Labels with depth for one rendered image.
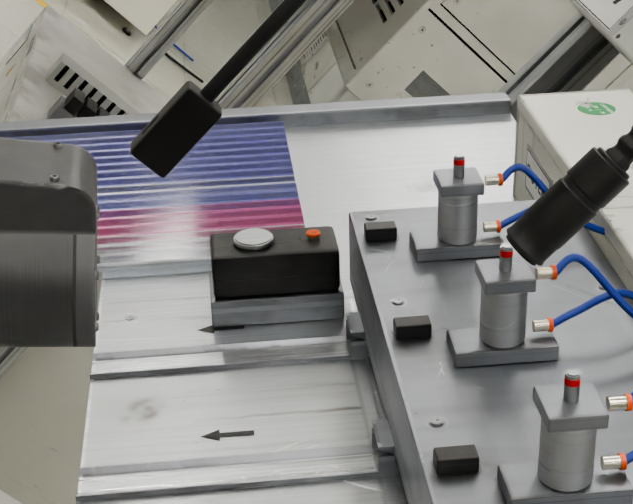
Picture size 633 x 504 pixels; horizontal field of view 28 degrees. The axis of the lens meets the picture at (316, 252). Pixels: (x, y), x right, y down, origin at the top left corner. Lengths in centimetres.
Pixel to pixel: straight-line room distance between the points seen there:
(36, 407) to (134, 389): 141
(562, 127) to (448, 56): 105
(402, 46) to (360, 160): 89
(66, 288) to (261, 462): 24
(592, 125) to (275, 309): 24
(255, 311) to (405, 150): 29
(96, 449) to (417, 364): 17
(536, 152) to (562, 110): 4
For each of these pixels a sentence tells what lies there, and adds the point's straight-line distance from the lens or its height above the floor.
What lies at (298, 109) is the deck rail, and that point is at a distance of 105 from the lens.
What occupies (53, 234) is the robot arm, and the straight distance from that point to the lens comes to 43.
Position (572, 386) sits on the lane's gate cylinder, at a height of 121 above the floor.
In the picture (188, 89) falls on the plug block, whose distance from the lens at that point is 61.
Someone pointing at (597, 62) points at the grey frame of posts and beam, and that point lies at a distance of 111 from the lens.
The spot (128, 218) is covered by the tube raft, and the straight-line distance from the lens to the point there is 88.
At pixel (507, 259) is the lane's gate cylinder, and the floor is 121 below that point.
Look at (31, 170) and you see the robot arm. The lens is 43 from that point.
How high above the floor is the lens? 131
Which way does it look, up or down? 16 degrees down
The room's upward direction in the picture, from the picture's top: 45 degrees clockwise
